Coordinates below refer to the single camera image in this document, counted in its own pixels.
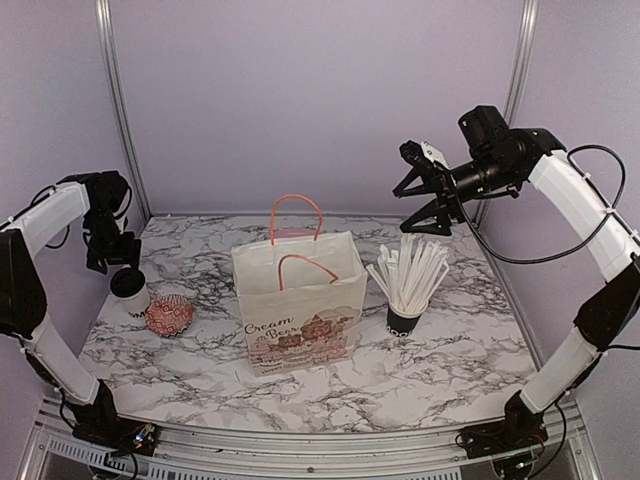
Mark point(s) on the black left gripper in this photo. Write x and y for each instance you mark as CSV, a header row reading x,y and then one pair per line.
x,y
127,253

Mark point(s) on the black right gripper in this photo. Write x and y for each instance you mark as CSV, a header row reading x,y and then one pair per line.
x,y
447,197

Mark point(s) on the white paper takeout bag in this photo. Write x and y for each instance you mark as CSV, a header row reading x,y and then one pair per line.
x,y
300,300

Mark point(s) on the white paper coffee cup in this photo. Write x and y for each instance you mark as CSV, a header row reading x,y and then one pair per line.
x,y
137,305

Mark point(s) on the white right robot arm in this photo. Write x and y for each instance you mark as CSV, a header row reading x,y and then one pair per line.
x,y
502,160

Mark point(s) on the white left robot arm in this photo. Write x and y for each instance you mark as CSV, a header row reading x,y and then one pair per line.
x,y
55,254

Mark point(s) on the bundle of white wrapped straws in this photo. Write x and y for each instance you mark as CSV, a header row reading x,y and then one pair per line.
x,y
410,275

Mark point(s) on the red patterned small bowl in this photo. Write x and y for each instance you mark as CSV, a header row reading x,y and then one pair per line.
x,y
169,315

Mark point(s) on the black cup holding straws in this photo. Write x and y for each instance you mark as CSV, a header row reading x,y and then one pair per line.
x,y
399,325

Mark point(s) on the pink round plate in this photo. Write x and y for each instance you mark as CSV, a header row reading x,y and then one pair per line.
x,y
291,233

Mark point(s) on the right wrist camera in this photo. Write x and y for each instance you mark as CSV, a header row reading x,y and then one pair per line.
x,y
422,154

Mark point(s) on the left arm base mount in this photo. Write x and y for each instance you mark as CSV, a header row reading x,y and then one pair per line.
x,y
100,423

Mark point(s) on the right aluminium frame post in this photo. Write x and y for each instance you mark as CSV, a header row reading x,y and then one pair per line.
x,y
522,59

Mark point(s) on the aluminium frame post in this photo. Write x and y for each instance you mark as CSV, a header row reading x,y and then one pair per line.
x,y
116,91
522,59

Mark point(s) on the left aluminium frame post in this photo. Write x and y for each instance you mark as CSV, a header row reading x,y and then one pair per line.
x,y
116,91

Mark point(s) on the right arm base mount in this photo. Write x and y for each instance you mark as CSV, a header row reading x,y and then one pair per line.
x,y
492,439

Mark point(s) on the aluminium front rail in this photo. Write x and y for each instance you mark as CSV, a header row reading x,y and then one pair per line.
x,y
185,452

